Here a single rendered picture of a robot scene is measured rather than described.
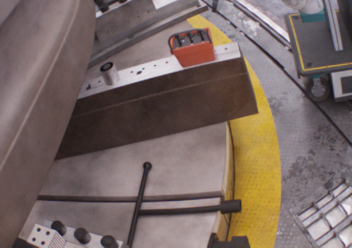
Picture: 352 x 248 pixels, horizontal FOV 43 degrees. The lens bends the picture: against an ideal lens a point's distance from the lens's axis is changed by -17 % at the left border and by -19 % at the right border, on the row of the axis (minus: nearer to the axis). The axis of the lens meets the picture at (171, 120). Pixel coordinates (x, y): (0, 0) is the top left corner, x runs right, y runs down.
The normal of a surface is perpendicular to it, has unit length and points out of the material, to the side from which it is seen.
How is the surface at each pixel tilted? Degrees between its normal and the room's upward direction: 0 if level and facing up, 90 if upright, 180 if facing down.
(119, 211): 0
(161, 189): 0
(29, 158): 90
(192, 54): 97
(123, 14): 90
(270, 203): 0
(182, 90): 90
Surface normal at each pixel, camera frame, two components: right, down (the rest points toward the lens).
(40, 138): 0.92, -0.04
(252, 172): -0.31, -0.70
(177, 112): 0.00, 0.68
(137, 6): 0.36, 0.54
